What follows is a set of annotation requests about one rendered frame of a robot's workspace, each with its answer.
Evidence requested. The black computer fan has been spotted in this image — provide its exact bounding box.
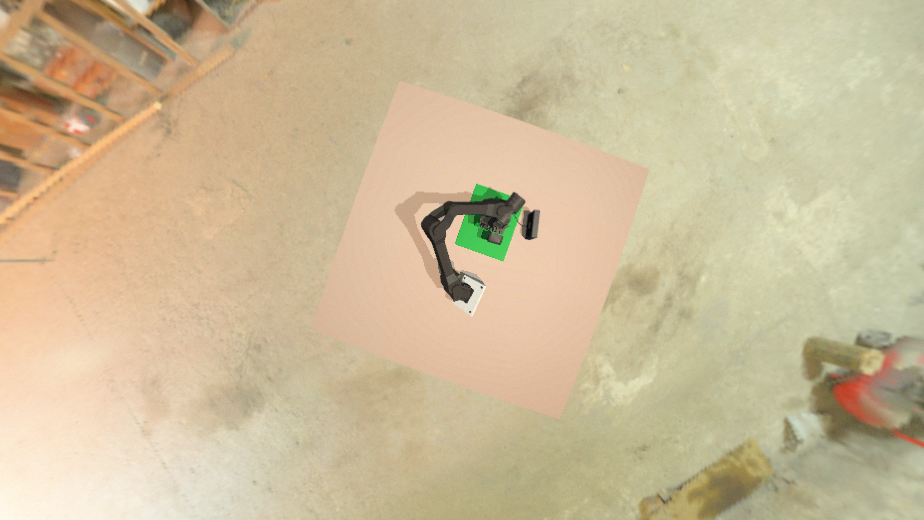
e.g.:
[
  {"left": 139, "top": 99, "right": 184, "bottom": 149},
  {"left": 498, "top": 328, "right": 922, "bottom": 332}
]
[{"left": 525, "top": 209, "right": 540, "bottom": 240}]

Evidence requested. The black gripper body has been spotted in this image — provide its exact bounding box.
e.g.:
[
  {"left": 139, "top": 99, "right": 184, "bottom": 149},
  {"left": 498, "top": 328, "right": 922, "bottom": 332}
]
[{"left": 487, "top": 199, "right": 508, "bottom": 245}]

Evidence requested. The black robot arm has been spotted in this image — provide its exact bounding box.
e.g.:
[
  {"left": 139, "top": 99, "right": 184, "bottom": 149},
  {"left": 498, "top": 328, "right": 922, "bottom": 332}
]
[{"left": 421, "top": 192, "right": 525, "bottom": 304}]

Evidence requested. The green circuit board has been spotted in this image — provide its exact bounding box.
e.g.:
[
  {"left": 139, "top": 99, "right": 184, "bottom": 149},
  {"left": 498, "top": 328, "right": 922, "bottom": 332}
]
[{"left": 455, "top": 184, "right": 523, "bottom": 262}]

